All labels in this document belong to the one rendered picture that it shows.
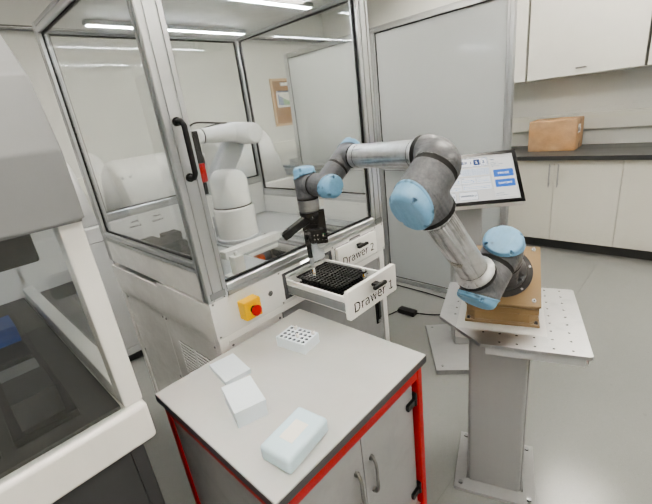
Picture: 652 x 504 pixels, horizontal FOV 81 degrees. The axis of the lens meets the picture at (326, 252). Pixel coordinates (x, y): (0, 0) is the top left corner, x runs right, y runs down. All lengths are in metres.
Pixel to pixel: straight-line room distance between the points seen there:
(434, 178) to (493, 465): 1.27
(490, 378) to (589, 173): 2.79
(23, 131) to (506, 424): 1.66
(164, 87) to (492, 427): 1.61
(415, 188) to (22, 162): 0.77
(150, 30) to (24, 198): 0.61
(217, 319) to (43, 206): 0.71
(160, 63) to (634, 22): 3.75
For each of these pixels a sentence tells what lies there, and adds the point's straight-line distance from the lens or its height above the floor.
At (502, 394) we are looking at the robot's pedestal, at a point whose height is 0.48.
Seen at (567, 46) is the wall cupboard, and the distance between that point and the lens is 4.40.
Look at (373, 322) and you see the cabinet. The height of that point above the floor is 0.42.
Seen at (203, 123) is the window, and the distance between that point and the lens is 1.33.
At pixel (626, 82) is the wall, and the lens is 4.66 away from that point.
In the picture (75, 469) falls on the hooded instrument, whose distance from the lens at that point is 1.10.
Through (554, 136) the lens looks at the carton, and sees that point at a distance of 4.34.
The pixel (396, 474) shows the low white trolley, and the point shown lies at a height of 0.38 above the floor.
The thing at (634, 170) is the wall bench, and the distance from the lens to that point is 4.03.
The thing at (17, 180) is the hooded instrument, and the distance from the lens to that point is 0.89.
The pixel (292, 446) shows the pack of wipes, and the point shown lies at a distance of 0.99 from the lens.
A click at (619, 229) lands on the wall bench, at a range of 4.15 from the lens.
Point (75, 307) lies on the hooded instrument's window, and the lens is 0.96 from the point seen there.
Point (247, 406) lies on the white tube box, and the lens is 1.10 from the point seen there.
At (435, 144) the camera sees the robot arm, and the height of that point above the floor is 1.40.
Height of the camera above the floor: 1.51
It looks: 20 degrees down
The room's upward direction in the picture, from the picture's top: 7 degrees counter-clockwise
